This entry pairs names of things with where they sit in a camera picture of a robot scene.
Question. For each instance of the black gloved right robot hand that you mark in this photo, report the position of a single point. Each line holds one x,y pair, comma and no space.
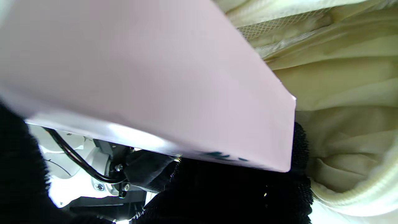
146,171

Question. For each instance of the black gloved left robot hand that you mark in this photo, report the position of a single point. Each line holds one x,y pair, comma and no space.
217,193

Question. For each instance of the pink floral jewelry box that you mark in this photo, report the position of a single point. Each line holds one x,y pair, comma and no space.
140,77

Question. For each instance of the cream white zipper bag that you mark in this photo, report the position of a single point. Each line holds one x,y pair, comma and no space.
342,77

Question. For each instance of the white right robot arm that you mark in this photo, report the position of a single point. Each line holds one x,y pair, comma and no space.
74,183

